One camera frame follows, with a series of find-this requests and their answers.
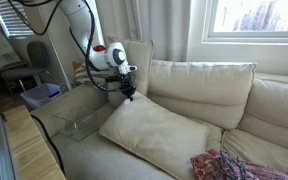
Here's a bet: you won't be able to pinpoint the grey white striped cloth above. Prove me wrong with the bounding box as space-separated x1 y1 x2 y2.
72 61 111 91

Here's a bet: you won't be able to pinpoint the white framed window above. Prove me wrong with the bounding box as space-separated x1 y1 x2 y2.
202 0 288 45

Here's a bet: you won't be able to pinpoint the light wooden table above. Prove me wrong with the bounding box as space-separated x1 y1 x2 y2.
3 104 67 180

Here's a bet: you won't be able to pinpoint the grey office chair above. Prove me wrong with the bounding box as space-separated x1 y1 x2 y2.
0 41 52 96

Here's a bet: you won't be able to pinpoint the clear plastic box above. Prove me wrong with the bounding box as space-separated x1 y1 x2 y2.
52 105 100 141

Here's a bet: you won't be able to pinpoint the white window blinds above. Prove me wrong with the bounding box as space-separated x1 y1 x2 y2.
0 0 35 38

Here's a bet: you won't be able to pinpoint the black floor cable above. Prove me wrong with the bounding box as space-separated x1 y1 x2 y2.
30 114 66 176

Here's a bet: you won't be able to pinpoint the beige fabric couch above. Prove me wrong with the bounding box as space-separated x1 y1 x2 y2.
30 59 288 180

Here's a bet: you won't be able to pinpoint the red patterned fringed blanket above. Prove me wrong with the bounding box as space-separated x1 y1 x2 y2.
189 148 288 180

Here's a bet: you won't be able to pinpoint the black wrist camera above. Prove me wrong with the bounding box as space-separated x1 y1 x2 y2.
104 75 122 84

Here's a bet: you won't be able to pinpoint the white curtain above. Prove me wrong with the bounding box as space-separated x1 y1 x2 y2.
35 0 192 91

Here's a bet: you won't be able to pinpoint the blue plastic bin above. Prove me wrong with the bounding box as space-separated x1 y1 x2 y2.
20 82 63 109

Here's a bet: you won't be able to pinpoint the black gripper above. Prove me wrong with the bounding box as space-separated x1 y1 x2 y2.
118 75 138 102

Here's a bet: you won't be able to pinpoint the beige flanged throw pillow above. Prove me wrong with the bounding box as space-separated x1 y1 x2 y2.
107 37 155 108
98 91 210 180

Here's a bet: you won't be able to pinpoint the wooden desk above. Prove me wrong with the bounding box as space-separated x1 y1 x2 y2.
0 59 30 75

